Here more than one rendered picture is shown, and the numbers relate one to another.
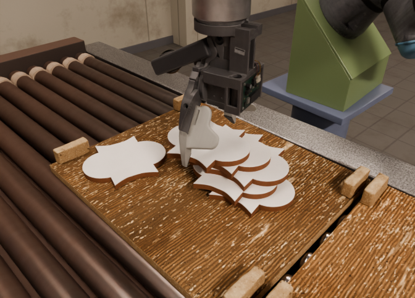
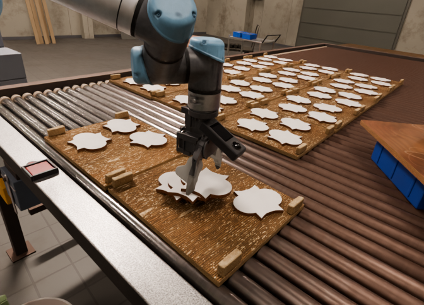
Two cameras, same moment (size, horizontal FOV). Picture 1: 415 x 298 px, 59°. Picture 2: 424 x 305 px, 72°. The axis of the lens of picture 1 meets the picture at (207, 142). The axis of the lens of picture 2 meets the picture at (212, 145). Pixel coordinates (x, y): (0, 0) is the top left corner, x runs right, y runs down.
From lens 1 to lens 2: 113 cm
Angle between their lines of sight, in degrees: 119
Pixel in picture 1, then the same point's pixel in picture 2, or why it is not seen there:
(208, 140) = not seen: hidden behind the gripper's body
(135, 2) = not seen: outside the picture
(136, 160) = (250, 198)
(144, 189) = (238, 187)
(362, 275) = (147, 156)
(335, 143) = (98, 228)
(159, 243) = (224, 167)
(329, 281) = (161, 155)
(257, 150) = (175, 180)
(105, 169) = (265, 193)
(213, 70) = not seen: hidden behind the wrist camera
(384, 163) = (78, 209)
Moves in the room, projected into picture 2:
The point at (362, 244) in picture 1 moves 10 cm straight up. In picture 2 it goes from (139, 163) to (138, 134)
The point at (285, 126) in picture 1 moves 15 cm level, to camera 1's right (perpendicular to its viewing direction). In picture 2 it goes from (128, 252) to (57, 250)
